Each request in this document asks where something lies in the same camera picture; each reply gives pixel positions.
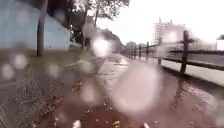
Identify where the grass verge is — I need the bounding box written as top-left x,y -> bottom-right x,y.
0,48 -> 91,73

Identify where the pale tall building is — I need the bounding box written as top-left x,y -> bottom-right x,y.
152,17 -> 186,46

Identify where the wet red paved path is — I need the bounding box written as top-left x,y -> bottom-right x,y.
36,54 -> 224,128

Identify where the row of trees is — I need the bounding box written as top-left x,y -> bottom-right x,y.
35,0 -> 131,58

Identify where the grey gravel strip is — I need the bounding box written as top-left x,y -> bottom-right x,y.
0,58 -> 111,128

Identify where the pale ground beyond fence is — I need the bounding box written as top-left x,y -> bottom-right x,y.
146,53 -> 224,87

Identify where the dark wooden rail fence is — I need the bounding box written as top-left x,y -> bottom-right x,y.
125,30 -> 224,75

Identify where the blue grey wall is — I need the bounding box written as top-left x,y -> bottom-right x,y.
0,0 -> 73,52

